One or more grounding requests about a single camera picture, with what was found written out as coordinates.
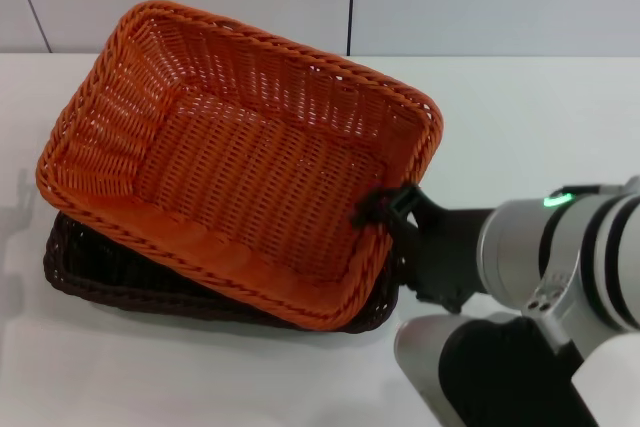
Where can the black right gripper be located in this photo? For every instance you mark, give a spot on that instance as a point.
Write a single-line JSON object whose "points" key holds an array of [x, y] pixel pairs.
{"points": [[445, 247]]}

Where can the orange wicker basket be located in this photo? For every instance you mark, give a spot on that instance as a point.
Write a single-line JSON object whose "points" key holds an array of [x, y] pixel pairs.
{"points": [[250, 172]]}

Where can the dark brown wicker basket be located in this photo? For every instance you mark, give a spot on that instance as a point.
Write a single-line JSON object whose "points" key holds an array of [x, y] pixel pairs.
{"points": [[75, 267]]}

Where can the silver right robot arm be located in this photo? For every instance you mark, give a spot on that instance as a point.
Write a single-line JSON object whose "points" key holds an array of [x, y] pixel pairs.
{"points": [[525, 242]]}

